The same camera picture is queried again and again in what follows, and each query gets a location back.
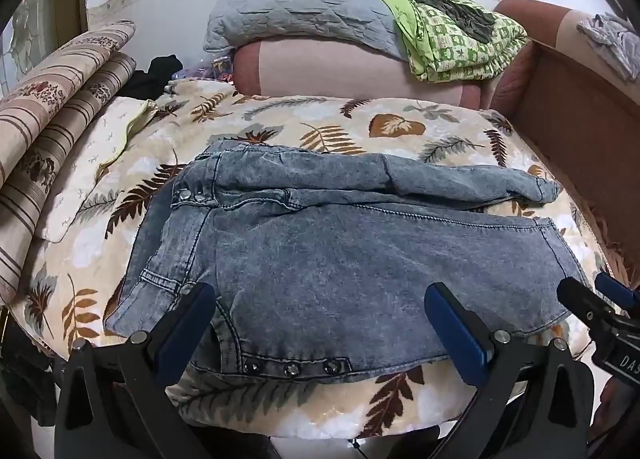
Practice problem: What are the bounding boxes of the leaf printed blanket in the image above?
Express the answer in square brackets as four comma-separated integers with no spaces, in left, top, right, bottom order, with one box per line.
[10,79,618,440]

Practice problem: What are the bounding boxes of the black cloth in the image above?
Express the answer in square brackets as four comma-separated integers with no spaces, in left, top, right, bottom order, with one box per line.
[117,54,185,101]

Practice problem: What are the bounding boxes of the grey crumpled cloth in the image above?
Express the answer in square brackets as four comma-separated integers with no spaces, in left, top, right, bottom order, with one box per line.
[576,13,640,81]

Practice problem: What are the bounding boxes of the dark olive cloth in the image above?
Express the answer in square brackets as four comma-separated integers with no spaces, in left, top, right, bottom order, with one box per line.
[397,0,501,45]

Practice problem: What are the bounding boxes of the green patterned cloth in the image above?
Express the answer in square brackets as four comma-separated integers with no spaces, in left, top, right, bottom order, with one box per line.
[370,0,530,84]

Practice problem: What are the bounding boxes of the grey quilted pillow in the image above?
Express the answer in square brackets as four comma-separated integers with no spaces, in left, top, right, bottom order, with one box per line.
[202,0,408,62]

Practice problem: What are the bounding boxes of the patterned glass door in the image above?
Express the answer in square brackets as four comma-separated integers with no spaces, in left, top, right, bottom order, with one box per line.
[0,0,83,102]

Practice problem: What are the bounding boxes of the brown cardboard box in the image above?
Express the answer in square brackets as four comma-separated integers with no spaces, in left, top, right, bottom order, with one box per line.
[487,36,640,290]

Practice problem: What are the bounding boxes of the cream pillow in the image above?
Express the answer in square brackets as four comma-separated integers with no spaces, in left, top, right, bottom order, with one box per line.
[46,96,160,244]

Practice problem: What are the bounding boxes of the blue denim pants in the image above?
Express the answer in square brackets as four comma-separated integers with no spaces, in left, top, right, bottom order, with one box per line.
[104,140,590,382]

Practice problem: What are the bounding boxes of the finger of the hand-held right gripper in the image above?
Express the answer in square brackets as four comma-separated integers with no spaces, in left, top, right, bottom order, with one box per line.
[594,272,640,314]
[556,277,621,340]

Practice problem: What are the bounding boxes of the striped floral folded quilt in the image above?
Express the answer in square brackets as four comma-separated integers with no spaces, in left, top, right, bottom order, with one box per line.
[0,19,138,307]

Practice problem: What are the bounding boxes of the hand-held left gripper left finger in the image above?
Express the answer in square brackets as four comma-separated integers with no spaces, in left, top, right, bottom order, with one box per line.
[54,281,217,459]

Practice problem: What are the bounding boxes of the colourful packet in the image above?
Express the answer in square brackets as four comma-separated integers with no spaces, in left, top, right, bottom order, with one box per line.
[172,55,238,85]

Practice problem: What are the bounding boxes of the pink bolster cushion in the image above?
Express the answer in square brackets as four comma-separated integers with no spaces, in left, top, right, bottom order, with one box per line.
[234,39,483,107]

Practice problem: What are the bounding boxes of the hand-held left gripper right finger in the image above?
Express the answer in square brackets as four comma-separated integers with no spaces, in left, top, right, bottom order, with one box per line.
[424,281,596,459]

